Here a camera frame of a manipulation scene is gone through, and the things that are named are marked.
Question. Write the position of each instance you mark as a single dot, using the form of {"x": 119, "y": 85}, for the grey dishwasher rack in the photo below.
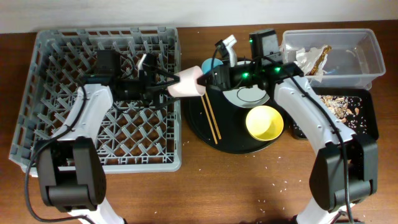
{"x": 131, "y": 138}

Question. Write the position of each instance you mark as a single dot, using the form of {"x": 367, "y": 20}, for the pale green plate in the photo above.
{"x": 247, "y": 97}

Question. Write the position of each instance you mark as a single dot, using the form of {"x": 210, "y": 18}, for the pink cup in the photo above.
{"x": 187, "y": 85}

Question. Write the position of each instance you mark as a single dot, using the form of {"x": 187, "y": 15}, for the yellow bowl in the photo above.
{"x": 264, "y": 123}

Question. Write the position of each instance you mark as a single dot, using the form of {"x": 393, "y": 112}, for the light blue cup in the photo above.
{"x": 209, "y": 63}

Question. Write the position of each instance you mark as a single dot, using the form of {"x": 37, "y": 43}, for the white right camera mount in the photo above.
{"x": 225, "y": 48}

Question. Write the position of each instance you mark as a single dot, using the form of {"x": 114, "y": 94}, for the clear plastic bin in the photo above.
{"x": 354, "y": 61}

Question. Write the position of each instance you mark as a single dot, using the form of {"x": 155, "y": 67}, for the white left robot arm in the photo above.
{"x": 71, "y": 177}

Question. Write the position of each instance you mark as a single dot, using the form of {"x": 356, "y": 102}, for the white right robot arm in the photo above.
{"x": 345, "y": 168}

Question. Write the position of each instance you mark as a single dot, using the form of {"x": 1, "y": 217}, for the brown snack wrapper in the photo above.
{"x": 321, "y": 60}

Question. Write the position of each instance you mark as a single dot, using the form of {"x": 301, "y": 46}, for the crumpled white paper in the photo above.
{"x": 304, "y": 60}

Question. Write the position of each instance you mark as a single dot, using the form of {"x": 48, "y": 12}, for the rectangular black tray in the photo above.
{"x": 365, "y": 122}

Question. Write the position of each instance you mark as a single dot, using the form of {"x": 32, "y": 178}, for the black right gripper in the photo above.
{"x": 225, "y": 77}

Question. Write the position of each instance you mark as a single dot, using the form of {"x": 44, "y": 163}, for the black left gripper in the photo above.
{"x": 149, "y": 88}

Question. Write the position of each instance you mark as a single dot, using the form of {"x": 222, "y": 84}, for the round black tray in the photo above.
{"x": 230, "y": 119}

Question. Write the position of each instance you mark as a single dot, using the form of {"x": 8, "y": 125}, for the food scraps pile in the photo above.
{"x": 345, "y": 108}

